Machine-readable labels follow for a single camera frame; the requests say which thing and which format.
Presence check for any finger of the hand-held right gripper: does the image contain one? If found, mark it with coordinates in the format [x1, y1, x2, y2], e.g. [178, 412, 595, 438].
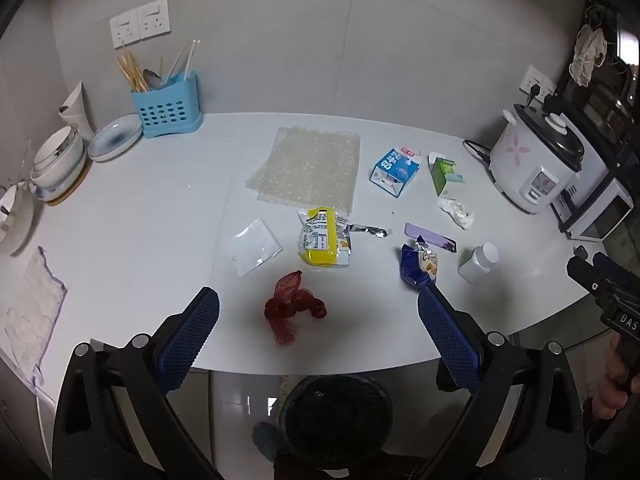
[592, 251, 640, 292]
[566, 245, 608, 307]

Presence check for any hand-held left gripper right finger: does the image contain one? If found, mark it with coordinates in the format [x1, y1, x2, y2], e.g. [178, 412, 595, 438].
[416, 286, 586, 480]

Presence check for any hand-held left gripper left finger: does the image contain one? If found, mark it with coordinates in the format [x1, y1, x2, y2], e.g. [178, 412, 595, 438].
[51, 286, 226, 480]

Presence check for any white plastic bottle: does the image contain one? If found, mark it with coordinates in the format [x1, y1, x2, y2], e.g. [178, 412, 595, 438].
[457, 242, 500, 285]

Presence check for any red mesh bag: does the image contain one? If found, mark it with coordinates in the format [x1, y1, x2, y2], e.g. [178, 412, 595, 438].
[263, 270, 328, 348]

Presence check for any dark mesh trash basket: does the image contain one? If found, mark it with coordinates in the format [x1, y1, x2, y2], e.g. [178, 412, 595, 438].
[279, 374, 396, 466]

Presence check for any yellow snack packet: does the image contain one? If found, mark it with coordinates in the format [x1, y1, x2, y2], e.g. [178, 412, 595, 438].
[298, 206, 352, 267]

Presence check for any green cardboard box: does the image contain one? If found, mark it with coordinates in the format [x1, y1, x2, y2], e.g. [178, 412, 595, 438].
[428, 151, 466, 197]

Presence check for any person's right hand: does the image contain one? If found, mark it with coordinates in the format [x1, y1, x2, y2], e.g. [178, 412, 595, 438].
[590, 332, 632, 421]

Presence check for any white toaster oven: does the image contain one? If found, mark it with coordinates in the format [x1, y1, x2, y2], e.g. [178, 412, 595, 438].
[550, 135, 633, 241]

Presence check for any blue snack packet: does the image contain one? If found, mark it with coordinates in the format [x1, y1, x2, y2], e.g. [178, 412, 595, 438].
[400, 240, 441, 291]

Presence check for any purple wrapper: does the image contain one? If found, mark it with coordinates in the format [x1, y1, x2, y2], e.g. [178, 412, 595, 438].
[404, 222, 457, 253]

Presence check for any clear plastic bag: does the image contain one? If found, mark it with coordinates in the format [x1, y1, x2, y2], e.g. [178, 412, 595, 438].
[231, 218, 283, 277]

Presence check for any white flowered rice cooker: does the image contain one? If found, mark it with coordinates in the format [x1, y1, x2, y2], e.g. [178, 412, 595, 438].
[488, 105, 586, 216]

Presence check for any crumpled white wrapper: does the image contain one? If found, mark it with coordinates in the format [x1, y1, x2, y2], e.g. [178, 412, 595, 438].
[436, 197, 475, 231]

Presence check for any silver foil wrapper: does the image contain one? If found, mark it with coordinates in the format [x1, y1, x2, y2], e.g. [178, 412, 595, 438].
[350, 223, 392, 239]

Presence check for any black metal rack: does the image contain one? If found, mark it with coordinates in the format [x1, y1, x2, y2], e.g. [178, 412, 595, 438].
[542, 0, 640, 181]

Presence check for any white dish cloth blue trim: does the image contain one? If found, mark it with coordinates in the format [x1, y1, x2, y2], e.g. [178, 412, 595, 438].
[0, 246, 68, 397]

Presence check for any blue and white carton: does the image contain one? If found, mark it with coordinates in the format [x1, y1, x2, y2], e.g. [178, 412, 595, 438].
[369, 147, 421, 200]

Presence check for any wooden board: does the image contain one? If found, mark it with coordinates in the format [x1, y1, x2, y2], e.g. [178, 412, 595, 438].
[42, 160, 93, 206]

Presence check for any bubble wrap sheet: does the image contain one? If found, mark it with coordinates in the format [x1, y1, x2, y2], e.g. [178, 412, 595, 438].
[244, 126, 362, 213]

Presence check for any white shallow dish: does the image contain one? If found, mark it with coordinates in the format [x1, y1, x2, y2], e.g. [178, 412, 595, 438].
[0, 180, 36, 256]

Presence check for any large white bowl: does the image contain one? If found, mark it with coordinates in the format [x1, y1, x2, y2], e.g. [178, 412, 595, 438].
[30, 152, 87, 190]

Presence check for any blue patterned plate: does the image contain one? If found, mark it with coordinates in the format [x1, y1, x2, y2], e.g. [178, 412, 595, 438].
[87, 113, 145, 163]

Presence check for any white hanging cloth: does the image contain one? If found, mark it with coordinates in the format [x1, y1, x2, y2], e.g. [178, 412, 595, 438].
[571, 25, 609, 86]

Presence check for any blue perforated utensil holder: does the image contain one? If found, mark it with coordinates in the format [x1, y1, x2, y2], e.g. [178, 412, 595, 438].
[131, 71, 204, 139]

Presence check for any white bowl with dark rim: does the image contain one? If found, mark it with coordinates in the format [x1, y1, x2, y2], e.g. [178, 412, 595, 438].
[32, 126, 83, 171]

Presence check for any bundle of wooden chopsticks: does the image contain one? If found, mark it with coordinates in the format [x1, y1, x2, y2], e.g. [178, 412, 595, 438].
[116, 42, 151, 94]

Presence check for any white plastic chopstick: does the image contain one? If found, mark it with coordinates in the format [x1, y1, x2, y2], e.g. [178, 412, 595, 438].
[183, 39, 202, 80]
[166, 39, 196, 82]

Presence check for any black power cable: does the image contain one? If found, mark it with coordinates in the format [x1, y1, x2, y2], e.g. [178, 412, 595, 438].
[463, 139, 494, 165]

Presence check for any white wall socket with plug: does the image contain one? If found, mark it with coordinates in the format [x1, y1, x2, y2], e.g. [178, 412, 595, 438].
[520, 65, 557, 105]

